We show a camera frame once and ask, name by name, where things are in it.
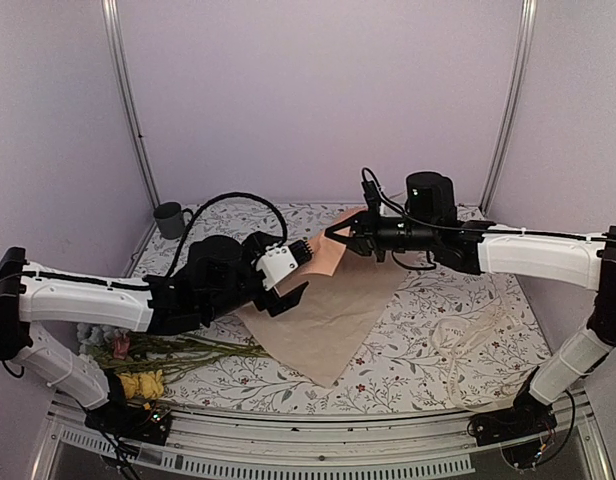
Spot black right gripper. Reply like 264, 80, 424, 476
326, 201, 438, 262

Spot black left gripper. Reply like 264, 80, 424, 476
203, 232, 306, 322

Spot beige wrapping paper sheet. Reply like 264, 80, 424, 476
237, 231, 407, 388

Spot yellow fake flower stem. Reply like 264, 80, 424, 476
114, 348, 268, 400

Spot pale pink white flower stem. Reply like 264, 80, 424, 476
77, 323, 268, 360

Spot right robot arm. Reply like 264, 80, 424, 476
325, 168, 616, 436

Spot right arm base board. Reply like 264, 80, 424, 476
467, 407, 557, 470

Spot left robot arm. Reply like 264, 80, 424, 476
0, 232, 313, 434

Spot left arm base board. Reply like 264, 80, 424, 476
84, 401, 173, 446

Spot dark grey mug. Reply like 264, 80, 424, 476
152, 201, 193, 240

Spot white lace ribbon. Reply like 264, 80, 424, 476
430, 275, 533, 413

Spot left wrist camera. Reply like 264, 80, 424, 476
255, 245, 310, 291

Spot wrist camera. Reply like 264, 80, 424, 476
361, 180, 383, 216
255, 245, 310, 291

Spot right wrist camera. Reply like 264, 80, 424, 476
361, 180, 383, 216

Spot right aluminium frame post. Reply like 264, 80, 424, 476
479, 0, 538, 216

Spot aluminium frame post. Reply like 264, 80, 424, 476
479, 0, 538, 216
101, 0, 160, 208

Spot left aluminium frame post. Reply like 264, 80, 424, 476
101, 0, 160, 208

